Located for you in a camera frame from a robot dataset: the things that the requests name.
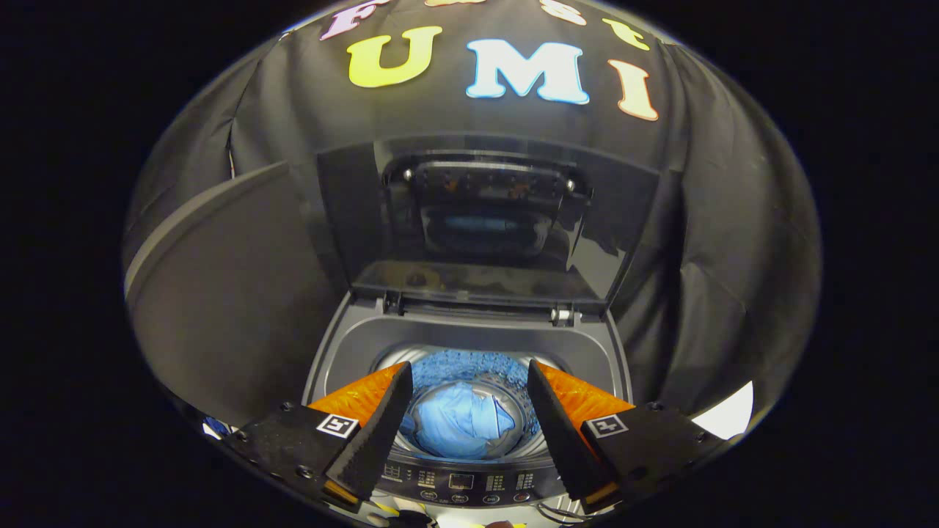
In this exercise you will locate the grey cabinet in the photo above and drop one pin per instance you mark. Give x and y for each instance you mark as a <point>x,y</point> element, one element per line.
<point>235,308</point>

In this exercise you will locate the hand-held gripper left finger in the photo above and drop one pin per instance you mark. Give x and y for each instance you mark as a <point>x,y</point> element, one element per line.
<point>378,433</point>

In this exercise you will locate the dark blue cloth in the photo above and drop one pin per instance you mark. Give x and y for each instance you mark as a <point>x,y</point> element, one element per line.
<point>214,426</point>

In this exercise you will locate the light blue polo shirt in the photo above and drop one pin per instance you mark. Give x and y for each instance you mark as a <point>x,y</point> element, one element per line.
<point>458,425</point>

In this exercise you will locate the black backdrop cloth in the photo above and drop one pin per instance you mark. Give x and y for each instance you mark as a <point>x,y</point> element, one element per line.
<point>733,257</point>

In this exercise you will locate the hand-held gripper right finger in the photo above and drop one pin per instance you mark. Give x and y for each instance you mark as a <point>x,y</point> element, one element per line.
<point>561,433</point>

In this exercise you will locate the dark grey washing machine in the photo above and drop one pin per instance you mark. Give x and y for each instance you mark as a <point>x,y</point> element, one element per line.
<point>477,337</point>

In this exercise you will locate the dark glass washing machine lid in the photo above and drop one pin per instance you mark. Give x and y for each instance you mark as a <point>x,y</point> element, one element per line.
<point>484,279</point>

